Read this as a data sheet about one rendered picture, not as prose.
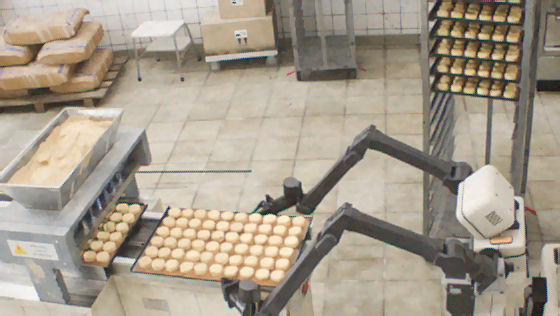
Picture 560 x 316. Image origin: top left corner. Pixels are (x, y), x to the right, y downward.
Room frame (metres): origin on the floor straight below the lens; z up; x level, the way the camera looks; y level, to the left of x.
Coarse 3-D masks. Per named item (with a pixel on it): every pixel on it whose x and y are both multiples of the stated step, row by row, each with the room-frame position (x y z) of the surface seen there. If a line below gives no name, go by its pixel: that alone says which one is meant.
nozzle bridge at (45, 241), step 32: (128, 128) 2.59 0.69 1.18; (128, 160) 2.55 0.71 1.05; (96, 192) 2.14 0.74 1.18; (128, 192) 2.58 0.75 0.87; (0, 224) 2.00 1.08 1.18; (32, 224) 1.98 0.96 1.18; (64, 224) 1.96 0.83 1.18; (96, 224) 2.13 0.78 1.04; (0, 256) 1.98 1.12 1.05; (32, 256) 1.94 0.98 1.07; (64, 256) 1.90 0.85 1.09; (64, 288) 1.94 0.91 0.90
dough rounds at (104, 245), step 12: (120, 204) 2.42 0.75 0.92; (108, 216) 2.35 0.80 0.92; (120, 216) 2.34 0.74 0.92; (132, 216) 2.33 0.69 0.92; (108, 228) 2.27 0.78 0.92; (120, 228) 2.25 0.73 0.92; (96, 240) 2.21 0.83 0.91; (108, 240) 2.21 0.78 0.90; (120, 240) 2.20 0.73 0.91; (84, 252) 2.15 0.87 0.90; (96, 252) 2.14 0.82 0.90; (108, 252) 2.12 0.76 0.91; (84, 264) 2.07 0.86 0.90; (96, 264) 2.07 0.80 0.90
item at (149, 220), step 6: (0, 204) 2.57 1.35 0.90; (6, 204) 2.56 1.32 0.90; (0, 210) 2.57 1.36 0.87; (144, 216) 2.35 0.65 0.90; (150, 216) 2.35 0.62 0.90; (156, 216) 2.34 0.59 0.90; (138, 222) 2.36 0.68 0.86; (144, 222) 2.35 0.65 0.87; (150, 222) 2.35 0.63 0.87; (156, 222) 2.34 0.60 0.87; (312, 222) 2.18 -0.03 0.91; (150, 228) 2.35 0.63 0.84; (312, 234) 2.18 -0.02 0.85
